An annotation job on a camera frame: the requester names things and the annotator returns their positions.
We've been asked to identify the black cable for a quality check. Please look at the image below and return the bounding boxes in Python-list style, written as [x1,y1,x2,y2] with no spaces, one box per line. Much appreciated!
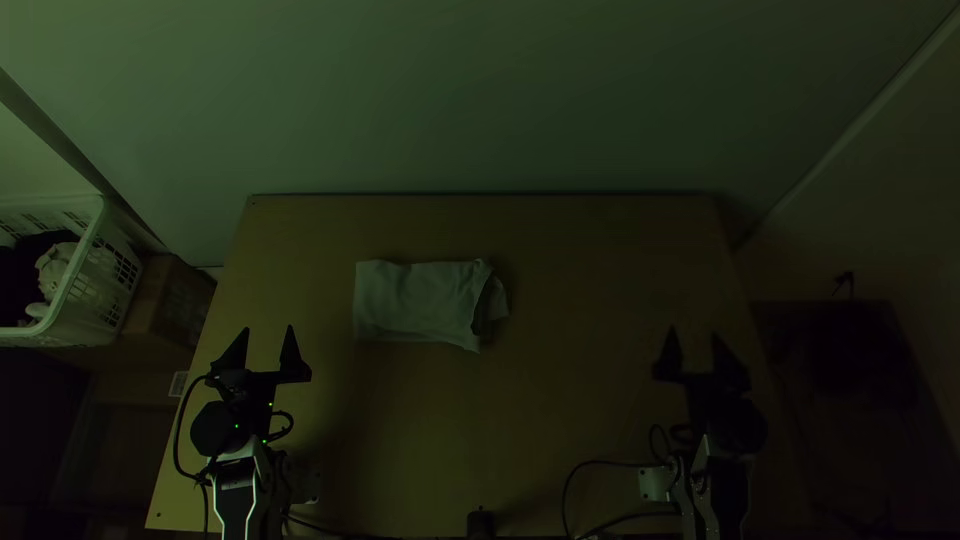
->
[560,458,678,540]
[171,372,220,485]

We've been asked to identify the white laundry basket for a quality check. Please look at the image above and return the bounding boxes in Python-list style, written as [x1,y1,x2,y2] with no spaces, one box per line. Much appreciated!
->
[0,194,145,349]

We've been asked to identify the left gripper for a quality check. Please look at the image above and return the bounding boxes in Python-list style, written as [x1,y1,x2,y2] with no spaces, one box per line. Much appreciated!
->
[205,323,313,421]

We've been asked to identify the white t-shirt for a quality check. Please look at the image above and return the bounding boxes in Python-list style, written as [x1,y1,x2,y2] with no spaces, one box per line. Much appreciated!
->
[352,257,511,355]

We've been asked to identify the cardboard box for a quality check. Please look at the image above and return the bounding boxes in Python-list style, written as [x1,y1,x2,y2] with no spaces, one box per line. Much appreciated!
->
[119,253,219,352]

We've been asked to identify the heap of clothes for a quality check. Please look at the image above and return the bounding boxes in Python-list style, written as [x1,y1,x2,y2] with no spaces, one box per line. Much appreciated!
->
[0,229,85,329]

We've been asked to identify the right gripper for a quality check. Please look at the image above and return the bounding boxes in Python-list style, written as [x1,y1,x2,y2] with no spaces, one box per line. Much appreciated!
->
[651,325,754,423]

